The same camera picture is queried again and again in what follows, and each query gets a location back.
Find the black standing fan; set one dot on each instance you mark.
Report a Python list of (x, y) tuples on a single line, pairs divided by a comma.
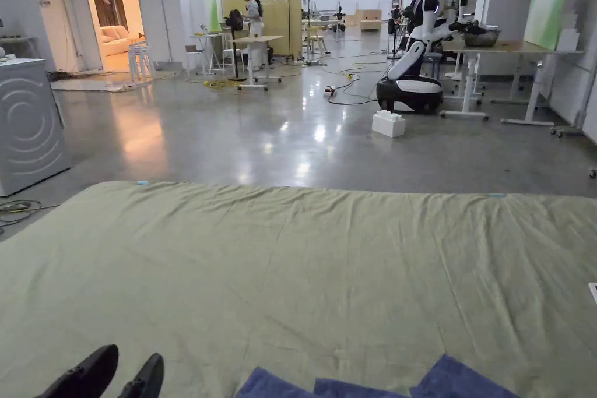
[(234, 20)]

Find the white flat device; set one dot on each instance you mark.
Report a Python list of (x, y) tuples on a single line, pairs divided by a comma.
[(593, 293)]

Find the dark blue garment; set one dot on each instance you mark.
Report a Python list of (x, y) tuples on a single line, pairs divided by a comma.
[(447, 379)]

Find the white washing machine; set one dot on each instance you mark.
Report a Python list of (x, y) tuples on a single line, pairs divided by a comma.
[(28, 127)]

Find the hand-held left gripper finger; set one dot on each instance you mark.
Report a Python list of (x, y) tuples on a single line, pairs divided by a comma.
[(88, 372), (144, 379)]

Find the bed with pale green sheet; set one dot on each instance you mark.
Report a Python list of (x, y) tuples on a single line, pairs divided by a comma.
[(280, 277)]

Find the stack of white stools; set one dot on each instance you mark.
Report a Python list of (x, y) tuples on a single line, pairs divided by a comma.
[(140, 60)]

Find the white power strip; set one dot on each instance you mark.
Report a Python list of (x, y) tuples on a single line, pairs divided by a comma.
[(329, 90)]

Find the white and black humanoid robot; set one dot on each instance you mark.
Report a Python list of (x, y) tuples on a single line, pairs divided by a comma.
[(422, 11)]

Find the wooden crate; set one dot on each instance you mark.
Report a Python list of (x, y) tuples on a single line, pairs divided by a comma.
[(369, 20)]

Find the cream sofa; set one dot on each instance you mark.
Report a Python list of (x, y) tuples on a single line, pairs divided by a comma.
[(114, 41)]

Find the white foam block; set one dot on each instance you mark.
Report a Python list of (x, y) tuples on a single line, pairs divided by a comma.
[(388, 124)]

